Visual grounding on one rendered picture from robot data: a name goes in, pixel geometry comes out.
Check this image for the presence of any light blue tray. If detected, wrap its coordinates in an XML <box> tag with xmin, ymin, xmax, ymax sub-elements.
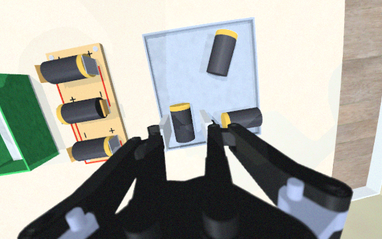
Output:
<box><xmin>142</xmin><ymin>17</ymin><xmax>260</xmax><ymax>151</ymax></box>

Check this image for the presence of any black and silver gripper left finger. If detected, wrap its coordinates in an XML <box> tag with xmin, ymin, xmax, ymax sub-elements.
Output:
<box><xmin>17</xmin><ymin>114</ymin><xmax>172</xmax><ymax>239</ymax></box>

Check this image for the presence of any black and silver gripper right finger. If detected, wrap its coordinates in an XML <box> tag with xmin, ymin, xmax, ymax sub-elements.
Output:
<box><xmin>199</xmin><ymin>110</ymin><xmax>353</xmax><ymax>239</ymax></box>

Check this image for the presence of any green open-top box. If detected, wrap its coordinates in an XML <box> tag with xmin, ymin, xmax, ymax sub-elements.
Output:
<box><xmin>0</xmin><ymin>73</ymin><xmax>60</xmax><ymax>176</ymax></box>

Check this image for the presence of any black battery with yellow end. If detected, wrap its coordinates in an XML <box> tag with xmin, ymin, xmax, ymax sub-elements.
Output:
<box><xmin>40</xmin><ymin>53</ymin><xmax>96</xmax><ymax>84</ymax></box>
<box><xmin>72</xmin><ymin>135</ymin><xmax>114</xmax><ymax>161</ymax></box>
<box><xmin>221</xmin><ymin>107</ymin><xmax>263</xmax><ymax>129</ymax></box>
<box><xmin>56</xmin><ymin>97</ymin><xmax>107</xmax><ymax>125</ymax></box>
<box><xmin>169</xmin><ymin>103</ymin><xmax>195</xmax><ymax>143</ymax></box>
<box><xmin>206</xmin><ymin>29</ymin><xmax>238</xmax><ymax>77</ymax></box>

